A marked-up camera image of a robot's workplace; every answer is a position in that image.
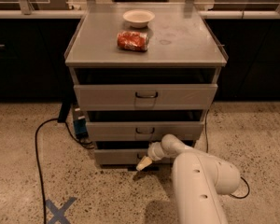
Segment dark counter cabinets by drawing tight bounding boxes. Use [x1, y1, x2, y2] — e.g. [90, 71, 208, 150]
[0, 12, 280, 102]

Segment black cable left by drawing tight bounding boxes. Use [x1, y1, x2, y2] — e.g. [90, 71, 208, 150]
[34, 118, 95, 224]

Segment blue power box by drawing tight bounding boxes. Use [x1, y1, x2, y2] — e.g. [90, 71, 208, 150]
[72, 107, 88, 139]

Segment grey drawer cabinet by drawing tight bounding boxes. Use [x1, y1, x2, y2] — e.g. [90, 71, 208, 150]
[63, 2, 229, 172]

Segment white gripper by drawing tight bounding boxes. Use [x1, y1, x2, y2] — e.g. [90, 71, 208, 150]
[136, 142, 166, 171]

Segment grey top drawer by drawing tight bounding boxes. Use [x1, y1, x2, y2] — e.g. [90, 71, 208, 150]
[74, 84, 217, 111]

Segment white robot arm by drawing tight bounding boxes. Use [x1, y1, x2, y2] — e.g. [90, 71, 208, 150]
[136, 134, 241, 224]

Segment blue tape cross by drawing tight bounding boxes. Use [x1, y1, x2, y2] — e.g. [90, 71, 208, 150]
[46, 197, 77, 224]

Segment black cable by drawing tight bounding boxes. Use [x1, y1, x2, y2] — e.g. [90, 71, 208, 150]
[34, 118, 95, 224]
[203, 109, 251, 200]

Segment white bowl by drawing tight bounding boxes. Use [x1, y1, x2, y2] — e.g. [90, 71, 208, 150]
[123, 9, 155, 29]

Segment red soda can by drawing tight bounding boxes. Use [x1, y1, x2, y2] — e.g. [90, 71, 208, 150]
[117, 31, 149, 51]

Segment grey middle drawer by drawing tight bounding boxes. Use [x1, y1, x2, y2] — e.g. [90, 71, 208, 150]
[86, 121, 203, 141]

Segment grey bottom drawer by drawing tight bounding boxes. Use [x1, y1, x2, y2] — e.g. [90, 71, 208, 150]
[93, 147, 175, 166]

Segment grey drawer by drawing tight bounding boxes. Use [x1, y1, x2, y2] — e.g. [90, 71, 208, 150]
[93, 147, 175, 166]
[74, 84, 217, 111]
[86, 121, 203, 141]

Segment black cable right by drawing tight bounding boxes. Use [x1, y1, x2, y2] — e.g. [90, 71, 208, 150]
[203, 109, 251, 200]

